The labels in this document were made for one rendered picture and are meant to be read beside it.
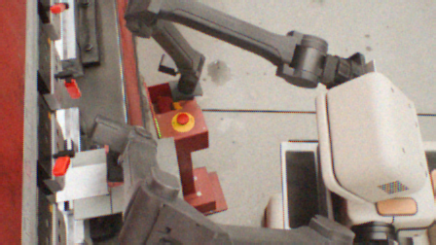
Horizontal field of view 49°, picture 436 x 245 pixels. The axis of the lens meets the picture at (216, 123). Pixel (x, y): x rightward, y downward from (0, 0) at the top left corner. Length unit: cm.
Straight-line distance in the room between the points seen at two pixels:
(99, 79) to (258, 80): 122
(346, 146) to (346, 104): 8
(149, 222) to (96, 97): 94
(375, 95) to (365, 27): 203
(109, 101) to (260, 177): 103
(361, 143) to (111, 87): 88
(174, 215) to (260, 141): 182
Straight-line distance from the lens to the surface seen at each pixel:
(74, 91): 116
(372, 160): 85
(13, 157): 80
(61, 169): 91
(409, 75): 278
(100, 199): 122
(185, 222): 58
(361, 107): 90
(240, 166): 232
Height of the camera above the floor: 210
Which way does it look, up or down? 60 degrees down
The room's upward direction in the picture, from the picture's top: 1 degrees counter-clockwise
